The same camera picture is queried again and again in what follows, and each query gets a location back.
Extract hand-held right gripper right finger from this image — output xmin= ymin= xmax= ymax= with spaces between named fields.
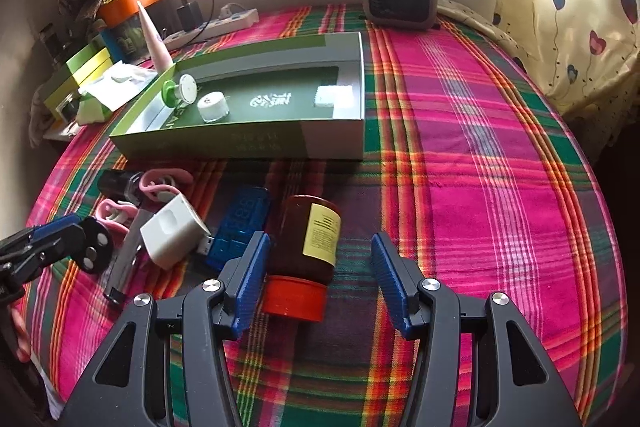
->
xmin=371 ymin=232 xmax=583 ymax=427

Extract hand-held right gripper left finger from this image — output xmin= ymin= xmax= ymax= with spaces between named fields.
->
xmin=60 ymin=231 xmax=271 ymax=427

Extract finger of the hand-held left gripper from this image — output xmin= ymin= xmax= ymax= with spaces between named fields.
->
xmin=0 ymin=247 xmax=76 ymax=290
xmin=0 ymin=214 xmax=85 ymax=258

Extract black round disc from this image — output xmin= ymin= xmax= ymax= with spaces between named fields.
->
xmin=75 ymin=216 xmax=113 ymax=275

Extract brown jar with red lid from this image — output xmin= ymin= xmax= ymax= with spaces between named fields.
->
xmin=261 ymin=195 xmax=342 ymax=323

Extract blue usb tester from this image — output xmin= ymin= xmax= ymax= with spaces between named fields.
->
xmin=192 ymin=184 xmax=273 ymax=270

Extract white wall charger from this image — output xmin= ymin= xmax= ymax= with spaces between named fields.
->
xmin=140 ymin=195 xmax=211 ymax=270

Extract green cardboard box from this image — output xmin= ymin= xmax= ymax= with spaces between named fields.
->
xmin=109 ymin=32 xmax=366 ymax=160

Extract person's left hand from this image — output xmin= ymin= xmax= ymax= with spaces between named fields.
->
xmin=10 ymin=307 xmax=33 ymax=364

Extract small dark clear bottle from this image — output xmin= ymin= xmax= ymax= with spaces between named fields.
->
xmin=97 ymin=169 xmax=146 ymax=208

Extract pink plaid blanket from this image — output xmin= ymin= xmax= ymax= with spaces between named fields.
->
xmin=20 ymin=4 xmax=628 ymax=427

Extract white tissue pack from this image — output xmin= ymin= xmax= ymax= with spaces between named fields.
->
xmin=77 ymin=61 xmax=158 ymax=125

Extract green and yellow boxes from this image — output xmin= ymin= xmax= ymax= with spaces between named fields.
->
xmin=42 ymin=42 xmax=116 ymax=128

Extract small white jar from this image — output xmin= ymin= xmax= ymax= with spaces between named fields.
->
xmin=196 ymin=91 xmax=231 ymax=124

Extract green bottle with white cap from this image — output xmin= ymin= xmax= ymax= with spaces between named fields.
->
xmin=161 ymin=74 xmax=198 ymax=106

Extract white square block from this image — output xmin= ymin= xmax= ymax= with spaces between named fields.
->
xmin=314 ymin=84 xmax=355 ymax=108

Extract dark teal box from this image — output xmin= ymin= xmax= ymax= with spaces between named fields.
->
xmin=100 ymin=14 xmax=151 ymax=62

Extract pink tube bottle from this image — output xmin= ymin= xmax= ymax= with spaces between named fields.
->
xmin=137 ymin=2 xmax=175 ymax=72

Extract orange box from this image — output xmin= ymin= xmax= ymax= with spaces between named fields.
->
xmin=97 ymin=0 xmax=169 ymax=25

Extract black power adapter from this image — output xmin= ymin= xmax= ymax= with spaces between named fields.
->
xmin=176 ymin=3 xmax=203 ymax=32

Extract white power strip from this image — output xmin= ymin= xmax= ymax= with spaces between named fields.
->
xmin=162 ymin=8 xmax=260 ymax=48

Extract yellow heart print curtain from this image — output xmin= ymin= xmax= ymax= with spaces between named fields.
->
xmin=492 ymin=0 xmax=640 ymax=118

